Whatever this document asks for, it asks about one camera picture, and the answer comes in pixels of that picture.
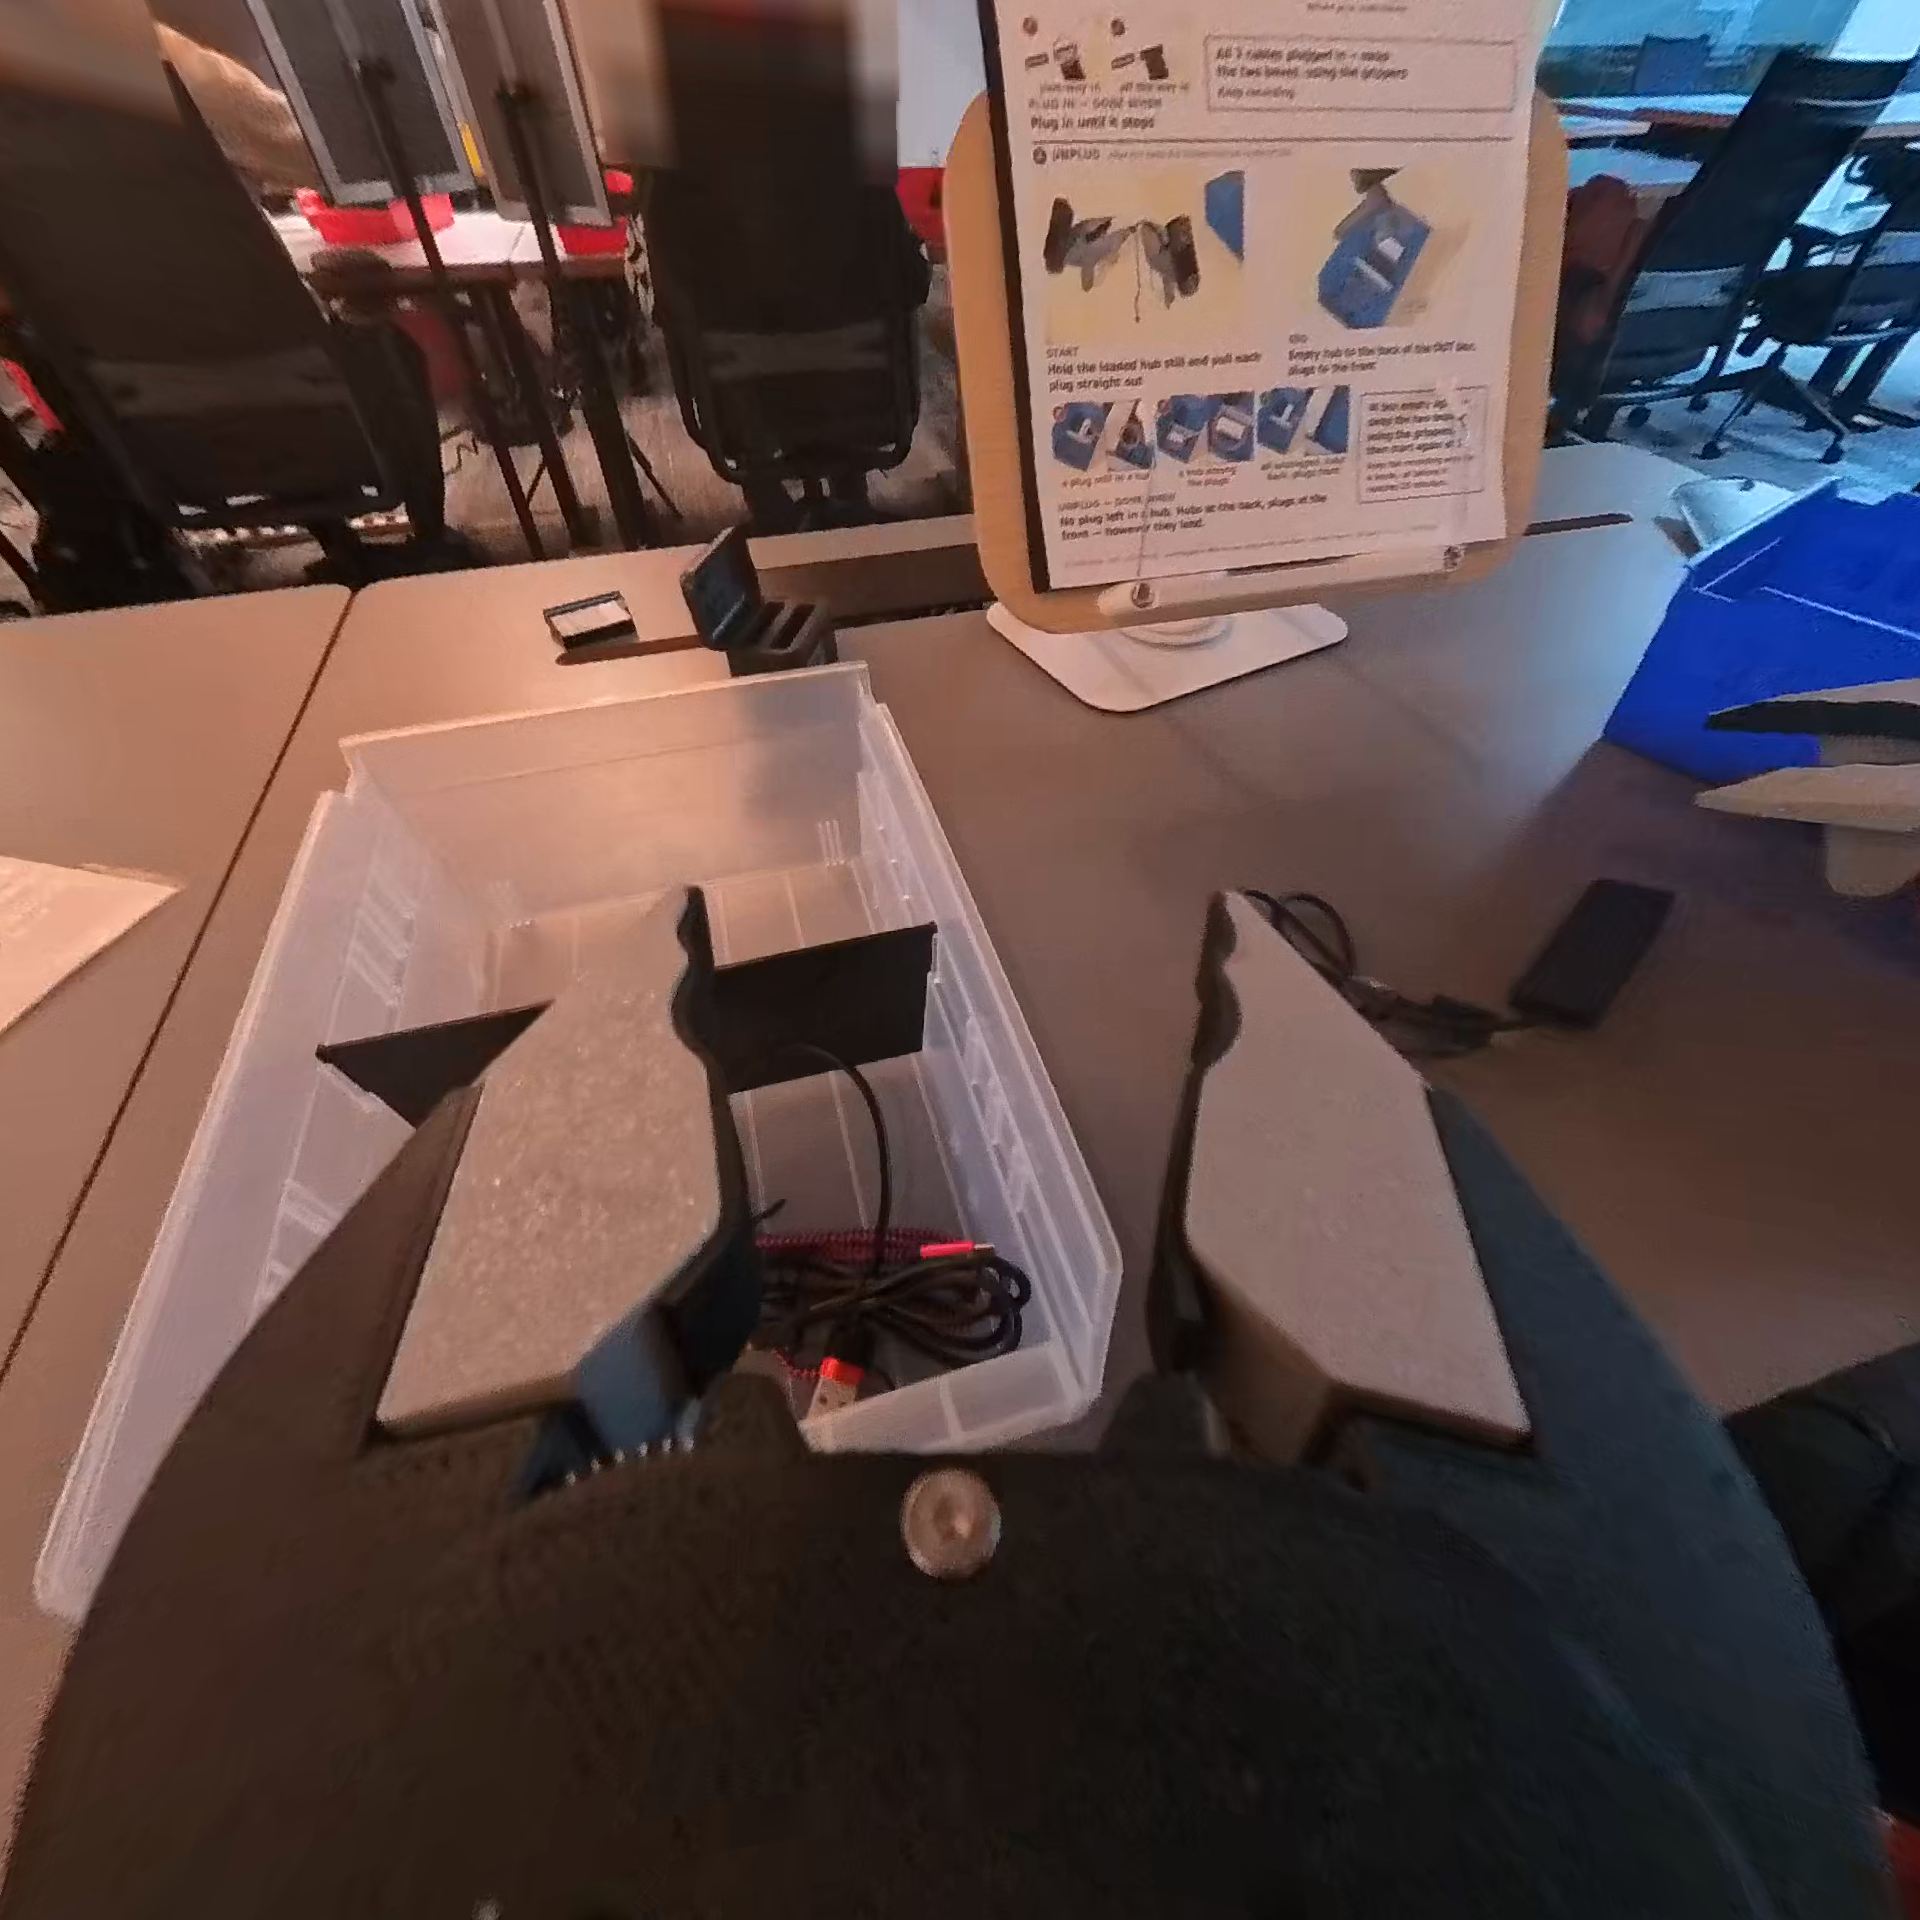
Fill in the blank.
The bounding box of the white printed paper sheet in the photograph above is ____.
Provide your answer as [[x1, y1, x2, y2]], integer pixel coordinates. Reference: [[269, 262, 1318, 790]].
[[0, 853, 179, 1036]]

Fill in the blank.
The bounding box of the black office chair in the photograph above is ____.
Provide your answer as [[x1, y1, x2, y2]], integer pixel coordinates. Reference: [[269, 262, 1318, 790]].
[[0, 58, 452, 577], [644, 0, 933, 519]]

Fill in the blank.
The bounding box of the printed instruction sheet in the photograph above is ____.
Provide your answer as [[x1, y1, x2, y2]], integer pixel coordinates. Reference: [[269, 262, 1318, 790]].
[[983, 0, 1546, 589]]

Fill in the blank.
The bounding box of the clear plastic bin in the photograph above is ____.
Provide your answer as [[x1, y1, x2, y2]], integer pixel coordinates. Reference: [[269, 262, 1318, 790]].
[[34, 658, 1127, 1629]]

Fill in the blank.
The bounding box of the red plastic bin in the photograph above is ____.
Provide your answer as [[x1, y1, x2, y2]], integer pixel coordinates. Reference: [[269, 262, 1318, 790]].
[[292, 188, 632, 258]]

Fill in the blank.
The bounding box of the red braided USB cable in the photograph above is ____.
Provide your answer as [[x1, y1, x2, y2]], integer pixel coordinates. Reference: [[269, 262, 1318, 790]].
[[749, 1222, 1004, 1425]]

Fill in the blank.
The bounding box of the grey panel on stand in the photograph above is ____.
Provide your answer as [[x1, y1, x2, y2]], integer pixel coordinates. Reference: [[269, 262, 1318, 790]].
[[435, 0, 615, 225], [248, 0, 482, 212]]

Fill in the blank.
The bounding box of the black bin divider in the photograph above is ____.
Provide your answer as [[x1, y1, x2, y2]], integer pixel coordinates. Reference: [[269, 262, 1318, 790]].
[[313, 861, 945, 1130]]

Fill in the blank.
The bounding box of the black USB hub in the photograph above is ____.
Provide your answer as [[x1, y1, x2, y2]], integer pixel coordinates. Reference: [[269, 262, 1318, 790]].
[[1506, 877, 1679, 1031]]

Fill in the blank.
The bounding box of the white stand base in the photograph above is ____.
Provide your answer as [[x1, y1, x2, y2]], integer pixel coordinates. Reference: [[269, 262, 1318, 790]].
[[988, 600, 1348, 714]]

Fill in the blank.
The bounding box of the wooden display board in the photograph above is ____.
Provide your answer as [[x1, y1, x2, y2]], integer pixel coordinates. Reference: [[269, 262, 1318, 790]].
[[941, 88, 1568, 634]]

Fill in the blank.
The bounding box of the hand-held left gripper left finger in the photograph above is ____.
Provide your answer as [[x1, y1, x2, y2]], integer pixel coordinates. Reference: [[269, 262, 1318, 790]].
[[371, 884, 765, 1435]]

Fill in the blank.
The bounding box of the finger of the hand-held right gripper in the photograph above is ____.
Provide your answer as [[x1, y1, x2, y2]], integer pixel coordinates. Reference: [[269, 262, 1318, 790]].
[[1692, 765, 1920, 840], [1705, 682, 1920, 746]]

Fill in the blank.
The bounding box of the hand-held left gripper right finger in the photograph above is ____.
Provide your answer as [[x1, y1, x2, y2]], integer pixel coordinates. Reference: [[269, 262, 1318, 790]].
[[1147, 890, 1534, 1468]]

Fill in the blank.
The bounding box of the row of black office chairs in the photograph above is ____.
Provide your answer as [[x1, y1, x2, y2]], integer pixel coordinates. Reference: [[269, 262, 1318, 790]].
[[1550, 45, 1920, 458]]

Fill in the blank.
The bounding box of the short black hub cable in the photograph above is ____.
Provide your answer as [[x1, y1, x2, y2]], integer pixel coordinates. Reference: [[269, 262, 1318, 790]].
[[1241, 890, 1521, 1059]]

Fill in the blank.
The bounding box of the blue plastic bin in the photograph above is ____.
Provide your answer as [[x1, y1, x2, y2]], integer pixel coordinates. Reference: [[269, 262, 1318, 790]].
[[1605, 482, 1920, 783]]

